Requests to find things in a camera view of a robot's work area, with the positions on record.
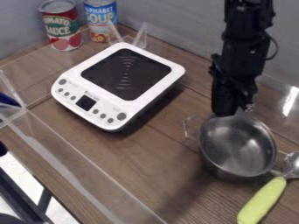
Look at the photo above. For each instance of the white and black stove top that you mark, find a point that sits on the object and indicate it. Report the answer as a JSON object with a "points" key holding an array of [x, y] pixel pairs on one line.
{"points": [[113, 86]]}

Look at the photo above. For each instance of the silver pot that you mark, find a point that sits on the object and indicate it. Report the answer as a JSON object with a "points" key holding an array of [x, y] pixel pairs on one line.
{"points": [[237, 145]]}

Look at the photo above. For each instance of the spoon with yellow-green handle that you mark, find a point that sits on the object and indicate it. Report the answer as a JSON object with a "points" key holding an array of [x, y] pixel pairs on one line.
{"points": [[268, 196]]}

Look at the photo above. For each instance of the alphabet soup can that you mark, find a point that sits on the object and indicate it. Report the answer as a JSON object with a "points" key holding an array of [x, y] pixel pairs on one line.
{"points": [[101, 12]]}

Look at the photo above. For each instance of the tomato sauce can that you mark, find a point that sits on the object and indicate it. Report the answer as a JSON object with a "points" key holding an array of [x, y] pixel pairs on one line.
{"points": [[61, 19]]}

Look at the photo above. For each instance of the clear acrylic barrier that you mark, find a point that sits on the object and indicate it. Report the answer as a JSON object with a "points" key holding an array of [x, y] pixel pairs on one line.
{"points": [[114, 201]]}

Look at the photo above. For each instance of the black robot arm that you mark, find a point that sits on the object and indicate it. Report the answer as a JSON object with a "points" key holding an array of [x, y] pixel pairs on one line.
{"points": [[247, 18]]}

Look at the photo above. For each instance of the clear acrylic corner bracket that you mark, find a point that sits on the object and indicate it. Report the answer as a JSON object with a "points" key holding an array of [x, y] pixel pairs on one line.
{"points": [[119, 34]]}

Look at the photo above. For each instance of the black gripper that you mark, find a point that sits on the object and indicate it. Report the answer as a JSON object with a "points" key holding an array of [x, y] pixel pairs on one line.
{"points": [[235, 69]]}

